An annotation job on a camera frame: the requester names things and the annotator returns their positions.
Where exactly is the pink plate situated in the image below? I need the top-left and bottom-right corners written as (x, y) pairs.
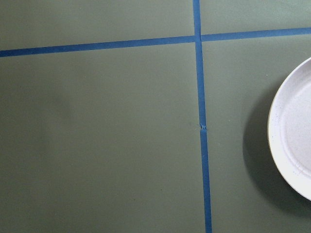
top-left (267, 59), bottom-right (311, 200)

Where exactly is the brown paper table cover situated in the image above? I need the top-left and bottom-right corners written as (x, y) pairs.
top-left (0, 0), bottom-right (311, 233)

